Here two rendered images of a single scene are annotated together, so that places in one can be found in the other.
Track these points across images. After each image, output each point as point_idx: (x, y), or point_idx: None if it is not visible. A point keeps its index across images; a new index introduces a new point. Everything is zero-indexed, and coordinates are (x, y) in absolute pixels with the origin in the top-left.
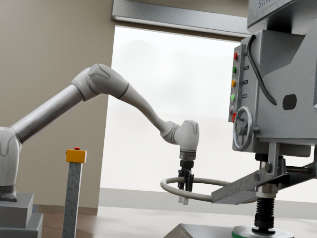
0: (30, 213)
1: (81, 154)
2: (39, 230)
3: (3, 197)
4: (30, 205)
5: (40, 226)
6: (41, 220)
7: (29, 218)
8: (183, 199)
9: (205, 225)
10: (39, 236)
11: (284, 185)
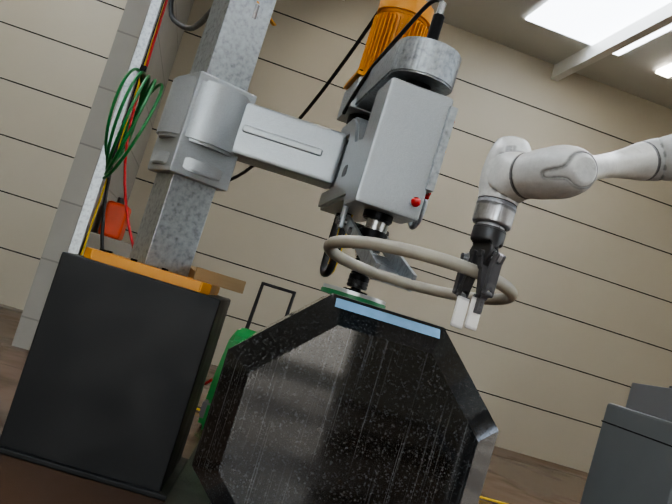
0: (667, 411)
1: None
2: (618, 411)
3: None
4: (659, 394)
5: (629, 413)
6: (653, 419)
7: (653, 411)
8: (466, 320)
9: (411, 317)
10: (628, 429)
11: None
